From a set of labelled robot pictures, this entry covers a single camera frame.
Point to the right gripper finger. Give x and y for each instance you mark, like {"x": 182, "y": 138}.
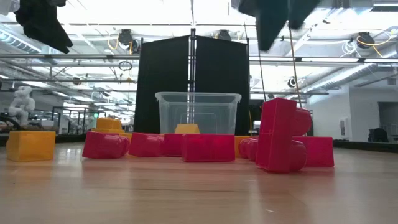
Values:
{"x": 270, "y": 21}
{"x": 301, "y": 12}

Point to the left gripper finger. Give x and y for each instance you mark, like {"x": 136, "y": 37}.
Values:
{"x": 56, "y": 34}

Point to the red zigzag toy block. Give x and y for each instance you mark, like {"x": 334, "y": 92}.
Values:
{"x": 276, "y": 133}

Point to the yellow toy block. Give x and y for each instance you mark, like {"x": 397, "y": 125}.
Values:
{"x": 31, "y": 146}
{"x": 237, "y": 144}
{"x": 127, "y": 136}
{"x": 109, "y": 124}

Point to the orange square toy block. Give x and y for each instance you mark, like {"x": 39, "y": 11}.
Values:
{"x": 186, "y": 129}

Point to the clear plastic bin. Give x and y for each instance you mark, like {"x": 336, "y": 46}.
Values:
{"x": 217, "y": 109}

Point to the black folding screen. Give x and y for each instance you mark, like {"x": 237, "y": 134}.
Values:
{"x": 161, "y": 77}

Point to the black chair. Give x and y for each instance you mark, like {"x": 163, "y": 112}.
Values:
{"x": 377, "y": 135}

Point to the silver ventilation duct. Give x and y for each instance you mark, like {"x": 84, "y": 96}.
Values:
{"x": 357, "y": 73}

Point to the white wall box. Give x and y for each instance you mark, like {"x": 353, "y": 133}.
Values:
{"x": 344, "y": 127}

